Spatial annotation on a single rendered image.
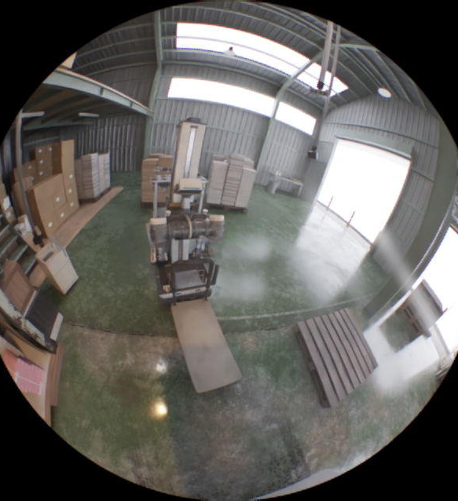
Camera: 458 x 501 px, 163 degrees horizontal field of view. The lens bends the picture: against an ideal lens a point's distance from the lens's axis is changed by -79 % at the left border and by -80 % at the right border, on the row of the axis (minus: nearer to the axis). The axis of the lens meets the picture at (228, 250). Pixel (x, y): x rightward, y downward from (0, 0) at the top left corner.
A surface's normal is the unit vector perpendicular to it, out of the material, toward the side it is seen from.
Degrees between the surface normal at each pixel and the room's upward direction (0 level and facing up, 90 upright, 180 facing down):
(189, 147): 90
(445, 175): 90
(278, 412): 0
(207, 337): 0
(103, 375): 0
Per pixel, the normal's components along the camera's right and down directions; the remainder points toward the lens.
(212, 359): 0.21, -0.78
